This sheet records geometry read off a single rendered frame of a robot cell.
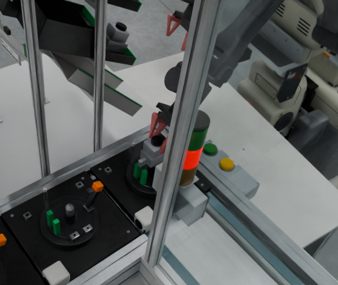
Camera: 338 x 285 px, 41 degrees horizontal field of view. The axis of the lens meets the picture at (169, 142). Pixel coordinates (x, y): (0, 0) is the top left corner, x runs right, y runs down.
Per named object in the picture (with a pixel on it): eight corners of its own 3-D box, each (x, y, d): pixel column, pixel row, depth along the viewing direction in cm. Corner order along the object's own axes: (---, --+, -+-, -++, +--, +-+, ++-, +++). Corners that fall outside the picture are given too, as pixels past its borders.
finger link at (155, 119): (153, 152, 108) (176, 122, 106) (135, 134, 112) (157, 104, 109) (168, 155, 114) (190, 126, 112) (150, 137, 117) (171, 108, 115)
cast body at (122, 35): (116, 44, 123) (128, 22, 120) (124, 54, 121) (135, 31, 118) (91, 39, 117) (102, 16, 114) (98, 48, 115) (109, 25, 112)
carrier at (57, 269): (85, 175, 122) (85, 143, 113) (139, 237, 111) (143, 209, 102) (0, 219, 109) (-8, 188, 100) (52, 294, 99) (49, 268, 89)
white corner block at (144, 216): (146, 213, 116) (148, 204, 113) (157, 225, 114) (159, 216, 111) (132, 222, 114) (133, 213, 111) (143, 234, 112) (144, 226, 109)
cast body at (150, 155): (159, 146, 118) (161, 128, 113) (169, 157, 116) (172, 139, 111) (133, 160, 114) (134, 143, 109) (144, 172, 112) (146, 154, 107)
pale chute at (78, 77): (113, 90, 141) (122, 80, 140) (132, 116, 134) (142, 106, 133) (48, 51, 118) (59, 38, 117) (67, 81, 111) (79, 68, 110)
